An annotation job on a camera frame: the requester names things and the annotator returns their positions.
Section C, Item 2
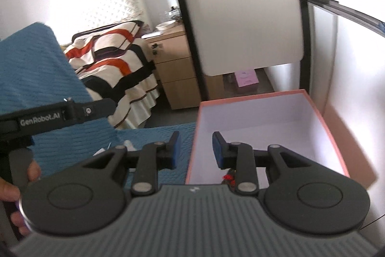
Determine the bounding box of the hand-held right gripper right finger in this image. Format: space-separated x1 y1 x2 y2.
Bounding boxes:
212 131 311 196

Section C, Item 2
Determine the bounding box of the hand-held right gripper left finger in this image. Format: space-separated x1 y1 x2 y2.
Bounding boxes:
81 131 181 197

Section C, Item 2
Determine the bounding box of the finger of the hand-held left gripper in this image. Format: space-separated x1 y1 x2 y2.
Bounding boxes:
75 99 118 119

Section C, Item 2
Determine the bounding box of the red and black clamp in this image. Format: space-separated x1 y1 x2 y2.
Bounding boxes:
222 170 237 187

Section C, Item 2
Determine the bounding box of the orange cardboard box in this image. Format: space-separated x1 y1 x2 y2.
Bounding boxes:
185 89 351 186

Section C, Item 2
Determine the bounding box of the person's left hand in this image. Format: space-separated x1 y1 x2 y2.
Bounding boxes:
0 160 42 237

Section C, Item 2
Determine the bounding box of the striped bed blanket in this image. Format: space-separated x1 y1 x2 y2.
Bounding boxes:
62 20 160 129

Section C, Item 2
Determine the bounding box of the white paper scrap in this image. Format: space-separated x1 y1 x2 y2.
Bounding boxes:
93 139 136 157

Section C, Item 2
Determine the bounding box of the blue textured blanket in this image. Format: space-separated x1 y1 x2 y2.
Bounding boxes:
0 22 197 188

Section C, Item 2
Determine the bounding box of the wooden drawer cabinet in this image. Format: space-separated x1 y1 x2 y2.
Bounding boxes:
141 24 225 110

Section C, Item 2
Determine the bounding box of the white bowl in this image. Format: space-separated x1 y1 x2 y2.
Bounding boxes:
155 20 177 32

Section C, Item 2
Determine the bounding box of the clear plastic parts container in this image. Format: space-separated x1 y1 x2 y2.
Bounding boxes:
167 6 183 20

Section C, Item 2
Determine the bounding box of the frosted partition panel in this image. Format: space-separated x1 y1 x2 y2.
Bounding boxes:
268 0 385 215

